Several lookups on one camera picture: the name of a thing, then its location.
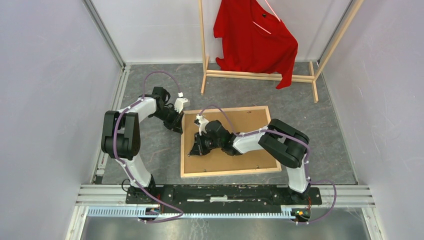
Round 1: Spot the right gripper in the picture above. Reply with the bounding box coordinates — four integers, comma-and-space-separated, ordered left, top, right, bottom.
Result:
189, 130, 223, 157

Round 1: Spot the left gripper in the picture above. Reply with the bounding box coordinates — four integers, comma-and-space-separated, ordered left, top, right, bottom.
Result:
151, 107, 185, 135

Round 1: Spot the wooden picture frame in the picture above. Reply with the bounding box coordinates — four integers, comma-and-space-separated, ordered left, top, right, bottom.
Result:
180, 105, 283, 179

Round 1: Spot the brown cardboard backing board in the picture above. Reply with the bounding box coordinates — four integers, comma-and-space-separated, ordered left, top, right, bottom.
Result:
184, 109, 278, 174

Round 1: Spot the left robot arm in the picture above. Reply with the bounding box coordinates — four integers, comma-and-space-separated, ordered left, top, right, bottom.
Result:
100, 86, 190, 204

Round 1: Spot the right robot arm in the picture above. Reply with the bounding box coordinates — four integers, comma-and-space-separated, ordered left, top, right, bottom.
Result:
188, 115, 311, 204

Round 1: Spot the red t-shirt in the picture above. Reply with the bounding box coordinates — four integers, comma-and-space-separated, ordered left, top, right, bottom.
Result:
213, 0, 299, 89

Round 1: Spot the pink clothes hanger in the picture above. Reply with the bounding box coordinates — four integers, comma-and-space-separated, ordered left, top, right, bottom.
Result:
250, 0, 283, 35

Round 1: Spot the wooden clothes rack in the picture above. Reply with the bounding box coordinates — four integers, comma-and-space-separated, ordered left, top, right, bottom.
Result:
197, 0, 364, 103

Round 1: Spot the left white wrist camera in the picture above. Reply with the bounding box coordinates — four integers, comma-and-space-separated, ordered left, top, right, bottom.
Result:
173, 92, 190, 113

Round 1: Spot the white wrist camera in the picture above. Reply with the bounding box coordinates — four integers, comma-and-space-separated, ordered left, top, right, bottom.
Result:
173, 92, 190, 113
194, 114, 209, 136

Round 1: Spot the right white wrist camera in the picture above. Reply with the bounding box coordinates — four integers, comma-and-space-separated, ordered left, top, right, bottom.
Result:
194, 114, 209, 136

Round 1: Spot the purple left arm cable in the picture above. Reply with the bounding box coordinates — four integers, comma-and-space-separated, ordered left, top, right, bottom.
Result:
112, 70, 185, 224

